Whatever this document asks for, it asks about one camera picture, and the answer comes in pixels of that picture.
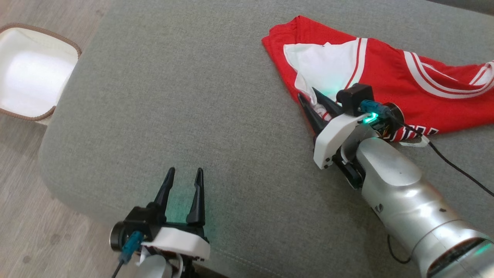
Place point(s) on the red and white basketball jersey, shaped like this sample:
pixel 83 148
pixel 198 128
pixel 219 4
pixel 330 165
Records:
pixel 386 69

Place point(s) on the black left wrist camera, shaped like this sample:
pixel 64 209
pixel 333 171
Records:
pixel 139 222

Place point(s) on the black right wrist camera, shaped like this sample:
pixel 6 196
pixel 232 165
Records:
pixel 355 96

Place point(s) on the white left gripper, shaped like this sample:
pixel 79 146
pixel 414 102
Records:
pixel 177 241

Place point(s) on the white laundry basket brown rim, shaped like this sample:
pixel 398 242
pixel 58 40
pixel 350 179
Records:
pixel 34 73

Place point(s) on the grey fabric sofa seat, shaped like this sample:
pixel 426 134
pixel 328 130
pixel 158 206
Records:
pixel 173 96

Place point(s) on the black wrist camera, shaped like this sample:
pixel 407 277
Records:
pixel 355 96
pixel 139 222

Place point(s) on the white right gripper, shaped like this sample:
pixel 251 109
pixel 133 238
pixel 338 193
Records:
pixel 332 139

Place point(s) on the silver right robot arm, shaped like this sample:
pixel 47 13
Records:
pixel 405 197

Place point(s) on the grey fabric sofa cushion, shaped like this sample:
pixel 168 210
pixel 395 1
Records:
pixel 471 4

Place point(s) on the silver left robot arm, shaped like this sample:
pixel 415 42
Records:
pixel 154 268

